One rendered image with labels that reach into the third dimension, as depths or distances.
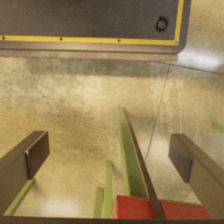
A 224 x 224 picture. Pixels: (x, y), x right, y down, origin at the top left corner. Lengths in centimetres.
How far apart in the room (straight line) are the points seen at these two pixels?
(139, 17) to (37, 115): 67
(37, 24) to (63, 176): 80
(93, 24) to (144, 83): 43
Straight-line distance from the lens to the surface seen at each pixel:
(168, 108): 88
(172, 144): 17
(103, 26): 49
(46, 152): 17
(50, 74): 85
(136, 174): 32
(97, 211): 93
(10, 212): 95
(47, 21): 52
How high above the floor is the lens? 80
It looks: 75 degrees down
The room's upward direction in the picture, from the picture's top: 179 degrees clockwise
